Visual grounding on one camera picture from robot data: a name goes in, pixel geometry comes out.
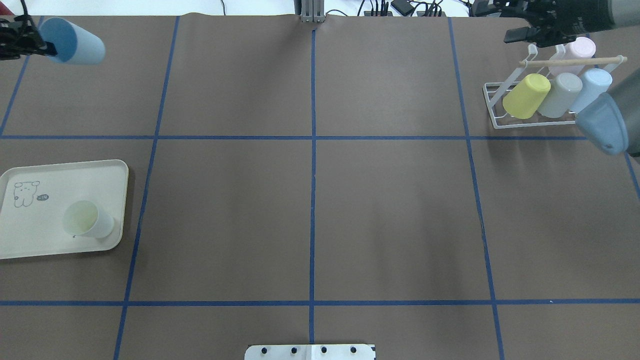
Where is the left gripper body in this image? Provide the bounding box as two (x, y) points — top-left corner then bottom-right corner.
(0, 14), (57, 60)

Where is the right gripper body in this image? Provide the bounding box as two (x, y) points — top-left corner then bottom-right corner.
(472, 0), (608, 48)

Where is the pink plastic cup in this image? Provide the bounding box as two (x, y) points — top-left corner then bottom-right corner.
(548, 36), (597, 76)

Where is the blue plastic cup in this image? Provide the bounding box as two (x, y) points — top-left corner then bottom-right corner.
(39, 17), (106, 65)

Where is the grey plastic cup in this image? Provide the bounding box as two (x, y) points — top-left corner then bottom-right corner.
(537, 72), (583, 119)

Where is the yellow plastic cup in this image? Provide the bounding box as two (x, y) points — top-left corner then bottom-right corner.
(502, 73), (551, 120)

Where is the pale green plastic cup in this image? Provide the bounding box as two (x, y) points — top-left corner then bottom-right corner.
(62, 200), (115, 239)

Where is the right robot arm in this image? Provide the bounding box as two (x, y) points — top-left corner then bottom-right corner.
(470, 0), (639, 160)

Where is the light blue cup on rack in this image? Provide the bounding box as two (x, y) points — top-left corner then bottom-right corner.
(569, 68), (613, 114)

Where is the cream plastic tray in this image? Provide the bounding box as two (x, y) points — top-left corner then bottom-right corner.
(0, 159), (130, 260)

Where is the white wire cup rack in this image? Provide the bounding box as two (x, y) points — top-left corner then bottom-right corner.
(482, 37), (627, 129)

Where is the aluminium frame post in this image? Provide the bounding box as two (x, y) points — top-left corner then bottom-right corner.
(294, 0), (326, 24)

